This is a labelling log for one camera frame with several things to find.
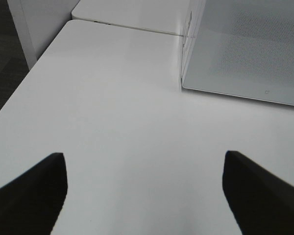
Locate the white partition panel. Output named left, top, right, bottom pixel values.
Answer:
left=7, top=0, right=79, bottom=69

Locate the white microwave door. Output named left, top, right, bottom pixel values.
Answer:
left=182, top=0, right=294, bottom=106

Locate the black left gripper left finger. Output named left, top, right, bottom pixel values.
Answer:
left=0, top=153, right=68, bottom=235

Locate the white microwave oven body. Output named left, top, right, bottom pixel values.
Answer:
left=179, top=0, right=207, bottom=91

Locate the white adjacent table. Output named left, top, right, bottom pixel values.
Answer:
left=72, top=0, right=189, bottom=36

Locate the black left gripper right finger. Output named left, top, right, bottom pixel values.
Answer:
left=222, top=151, right=294, bottom=235

